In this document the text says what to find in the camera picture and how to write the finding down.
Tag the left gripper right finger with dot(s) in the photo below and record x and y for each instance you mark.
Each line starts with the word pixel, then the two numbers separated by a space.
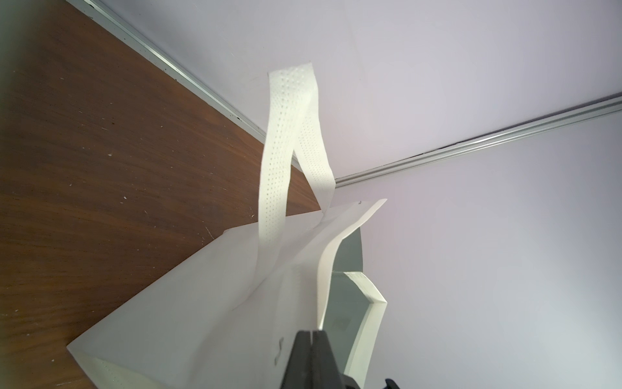
pixel 325 372

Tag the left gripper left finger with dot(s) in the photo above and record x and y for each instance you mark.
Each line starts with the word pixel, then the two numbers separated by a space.
pixel 298 371

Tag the white insulated delivery bag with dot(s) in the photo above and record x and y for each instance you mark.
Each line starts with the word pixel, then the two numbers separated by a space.
pixel 227 316

